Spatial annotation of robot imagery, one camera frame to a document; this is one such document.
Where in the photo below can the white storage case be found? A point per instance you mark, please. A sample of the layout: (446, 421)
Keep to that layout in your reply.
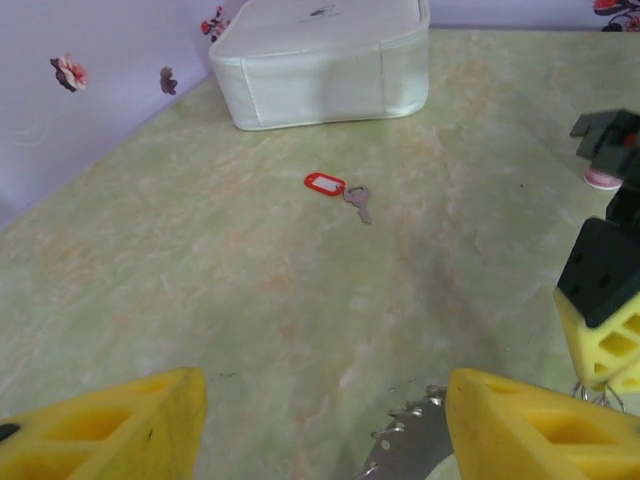
(320, 75)

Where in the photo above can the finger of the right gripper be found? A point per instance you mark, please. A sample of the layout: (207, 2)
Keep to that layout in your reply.
(600, 280)

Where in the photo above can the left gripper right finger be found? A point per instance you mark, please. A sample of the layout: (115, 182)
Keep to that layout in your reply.
(525, 440)

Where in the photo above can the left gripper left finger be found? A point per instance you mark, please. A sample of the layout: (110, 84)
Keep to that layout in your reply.
(100, 440)

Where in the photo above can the key with red tag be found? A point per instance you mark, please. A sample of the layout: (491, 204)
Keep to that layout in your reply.
(325, 182)

